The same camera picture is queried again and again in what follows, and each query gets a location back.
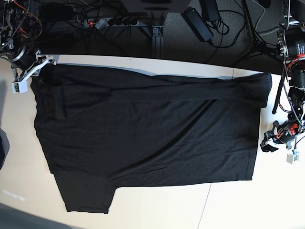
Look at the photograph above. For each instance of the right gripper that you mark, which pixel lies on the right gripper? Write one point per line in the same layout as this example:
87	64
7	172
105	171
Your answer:
38	69

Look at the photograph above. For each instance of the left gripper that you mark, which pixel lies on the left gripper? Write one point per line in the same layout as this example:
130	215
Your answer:
285	133

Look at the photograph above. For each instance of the black T-shirt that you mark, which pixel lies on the black T-shirt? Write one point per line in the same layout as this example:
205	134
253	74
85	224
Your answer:
104	128

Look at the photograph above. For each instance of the black box on floor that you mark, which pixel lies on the black box on floor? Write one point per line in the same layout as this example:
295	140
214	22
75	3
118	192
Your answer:
55	13

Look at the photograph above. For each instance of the grey power strip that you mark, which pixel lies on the grey power strip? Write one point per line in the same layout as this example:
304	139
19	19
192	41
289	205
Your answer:
100	23

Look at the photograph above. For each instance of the dark object at left edge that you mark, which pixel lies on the dark object at left edge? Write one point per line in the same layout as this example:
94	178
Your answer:
4	147

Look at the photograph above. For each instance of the black tripod stand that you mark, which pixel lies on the black tripod stand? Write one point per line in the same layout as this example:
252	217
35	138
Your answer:
259	46

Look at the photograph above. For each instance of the black power brick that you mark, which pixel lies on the black power brick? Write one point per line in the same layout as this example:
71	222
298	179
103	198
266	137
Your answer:
197	24

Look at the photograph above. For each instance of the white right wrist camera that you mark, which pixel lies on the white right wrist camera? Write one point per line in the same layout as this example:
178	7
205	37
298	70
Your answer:
19	85

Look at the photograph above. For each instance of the aluminium frame post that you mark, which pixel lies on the aluminium frame post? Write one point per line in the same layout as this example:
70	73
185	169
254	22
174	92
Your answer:
152	27

